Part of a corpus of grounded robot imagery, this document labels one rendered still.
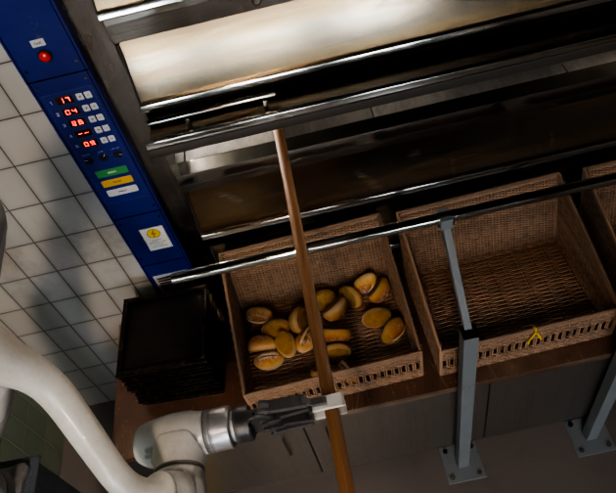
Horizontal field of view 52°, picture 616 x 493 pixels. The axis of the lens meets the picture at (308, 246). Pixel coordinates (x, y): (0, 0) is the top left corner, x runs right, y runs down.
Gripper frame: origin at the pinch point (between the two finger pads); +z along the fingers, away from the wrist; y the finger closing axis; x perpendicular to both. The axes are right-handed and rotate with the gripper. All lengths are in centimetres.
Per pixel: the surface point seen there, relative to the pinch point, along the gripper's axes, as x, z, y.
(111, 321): -81, -78, 62
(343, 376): -32, 3, 49
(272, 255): -44.2, -7.6, 1.4
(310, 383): -31, -7, 48
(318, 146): -81, 10, 2
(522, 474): -14, 58, 118
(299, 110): -67, 7, -24
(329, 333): -50, 1, 54
